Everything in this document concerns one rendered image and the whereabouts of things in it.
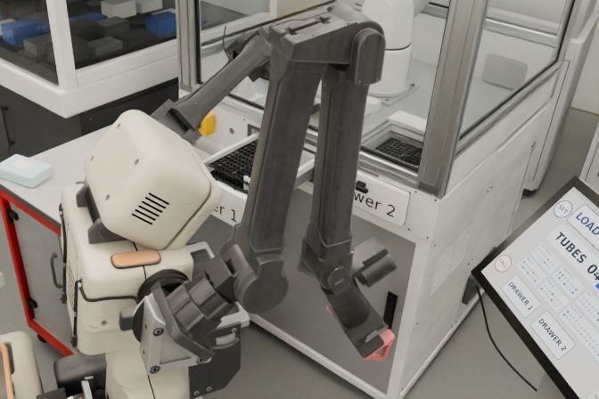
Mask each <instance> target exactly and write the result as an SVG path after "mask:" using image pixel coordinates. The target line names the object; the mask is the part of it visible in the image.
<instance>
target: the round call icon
mask: <svg viewBox="0 0 599 399"><path fill-rule="evenodd" d="M515 264H516V263H515V261H514V260H513V259H512V258H511V257H510V256H509V254H508V253H507V252H506V251H504V252H503V253H502V254H501V255H500V256H499V257H498V258H497V259H495V260H494V261H493V262H492V263H491V265H492V266H493V267H494V269H495V270H496V271H497V272H498V274H499V275H500V276H502V275H504V274H505V273H506V272H507V271H508V270H509V269H510V268H511V267H513V266H514V265H515Z"/></svg>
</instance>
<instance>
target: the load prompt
mask: <svg viewBox="0 0 599 399"><path fill-rule="evenodd" d="M566 221H567V222H568V223H569V224H570V225H571V226H572V227H573V228H574V229H575V230H576V231H577V232H578V233H579V234H580V235H582V236H583V237H584V238H585V239H586V240H587V241H588V242H589V243H590V244H591V245H592V246H593V247H594V248H595V249H596V250H598V251H599V215H598V214H596V212H595V211H594V210H593V209H592V208H590V207H589V206H588V205H587V204H586V203H584V204H583V205H581V206H580V207H579V208H578V209H577V210H576V211H575V212H574V213H572V214H571V215H570V216H569V217H568V218H567V219H566Z"/></svg>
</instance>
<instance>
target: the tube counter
mask: <svg viewBox="0 0 599 399"><path fill-rule="evenodd" d="M581 274H582V276H583V277H584V278H585V279H586V280H587V281H588V282H589V283H590V284H591V285H592V286H593V287H594V288H595V289H596V290H597V291H598V292H599V259H598V258H597V259H596V260H595V261H594V262H593V263H592V264H590V265H589V266H588V267H587V268H586V269H584V270H583V271H582V272H581Z"/></svg>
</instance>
